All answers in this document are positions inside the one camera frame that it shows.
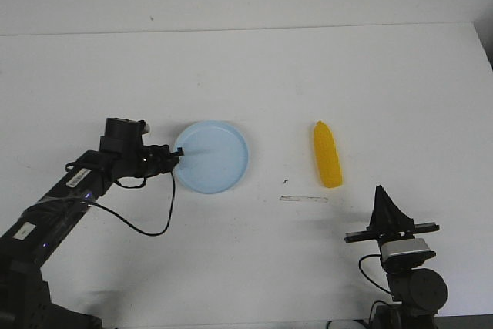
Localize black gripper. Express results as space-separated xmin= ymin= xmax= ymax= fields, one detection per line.
xmin=344 ymin=185 xmax=440 ymax=245
xmin=134 ymin=144 xmax=183 ymax=176

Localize light blue round plate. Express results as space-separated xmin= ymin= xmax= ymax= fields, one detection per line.
xmin=174 ymin=120 xmax=250 ymax=194

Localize yellow corn cob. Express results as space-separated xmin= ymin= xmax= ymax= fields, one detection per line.
xmin=313 ymin=121 xmax=343 ymax=189

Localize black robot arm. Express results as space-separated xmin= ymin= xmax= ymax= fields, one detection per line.
xmin=344 ymin=185 xmax=448 ymax=328
xmin=1 ymin=118 xmax=183 ymax=328

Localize black camera cable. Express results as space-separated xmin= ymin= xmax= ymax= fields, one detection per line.
xmin=358 ymin=253 xmax=392 ymax=296
xmin=86 ymin=169 xmax=177 ymax=237

